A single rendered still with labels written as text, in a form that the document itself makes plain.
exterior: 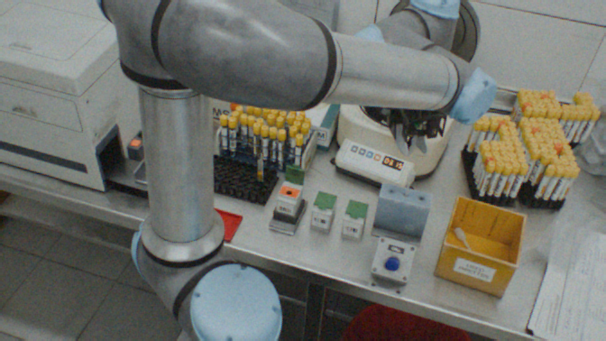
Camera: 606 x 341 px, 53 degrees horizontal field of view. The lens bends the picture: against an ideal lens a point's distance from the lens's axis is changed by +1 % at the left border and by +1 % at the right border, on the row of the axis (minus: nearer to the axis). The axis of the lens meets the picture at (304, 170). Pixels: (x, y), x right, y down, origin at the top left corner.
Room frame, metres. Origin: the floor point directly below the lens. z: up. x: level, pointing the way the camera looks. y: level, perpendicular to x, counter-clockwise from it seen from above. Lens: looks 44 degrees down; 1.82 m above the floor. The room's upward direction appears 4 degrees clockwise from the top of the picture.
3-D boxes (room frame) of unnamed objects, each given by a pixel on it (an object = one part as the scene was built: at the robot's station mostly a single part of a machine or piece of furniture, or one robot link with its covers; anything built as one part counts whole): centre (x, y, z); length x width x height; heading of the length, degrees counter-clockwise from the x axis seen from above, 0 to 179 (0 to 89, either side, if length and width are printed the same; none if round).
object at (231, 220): (0.78, 0.16, 0.88); 0.07 x 0.07 x 0.01; 75
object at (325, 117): (1.16, -0.04, 0.92); 0.24 x 0.12 x 0.10; 165
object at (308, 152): (1.00, 0.09, 0.91); 0.20 x 0.10 x 0.07; 75
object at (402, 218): (0.81, -0.20, 0.92); 0.10 x 0.07 x 0.10; 77
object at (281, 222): (0.82, 0.03, 0.89); 0.09 x 0.05 x 0.04; 164
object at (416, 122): (0.86, -0.19, 1.17); 0.09 x 0.08 x 0.12; 14
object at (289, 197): (0.82, 0.03, 0.92); 0.05 x 0.04 x 0.06; 164
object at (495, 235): (0.74, -0.34, 0.92); 0.13 x 0.13 x 0.10; 72
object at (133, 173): (0.87, 0.34, 0.92); 0.21 x 0.07 x 0.05; 75
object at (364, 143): (1.07, -0.20, 0.94); 0.30 x 0.24 x 0.12; 156
